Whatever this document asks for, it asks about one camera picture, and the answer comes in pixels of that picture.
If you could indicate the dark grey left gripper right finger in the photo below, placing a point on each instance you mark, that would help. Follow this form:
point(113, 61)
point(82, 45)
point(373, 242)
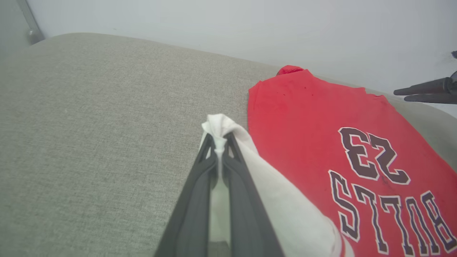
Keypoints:
point(250, 221)

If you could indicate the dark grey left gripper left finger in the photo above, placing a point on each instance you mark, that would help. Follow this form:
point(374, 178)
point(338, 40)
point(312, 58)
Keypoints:
point(191, 217)

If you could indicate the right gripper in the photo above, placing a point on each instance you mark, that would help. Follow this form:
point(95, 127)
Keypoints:
point(454, 82)

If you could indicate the red jersey with white trim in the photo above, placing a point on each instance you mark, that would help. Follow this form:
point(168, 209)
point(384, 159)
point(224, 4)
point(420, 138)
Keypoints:
point(303, 125)

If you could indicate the beige fabric sofa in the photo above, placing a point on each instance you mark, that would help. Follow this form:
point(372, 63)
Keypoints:
point(89, 142)

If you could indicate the grey metal pole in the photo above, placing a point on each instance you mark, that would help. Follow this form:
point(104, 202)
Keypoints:
point(31, 25)

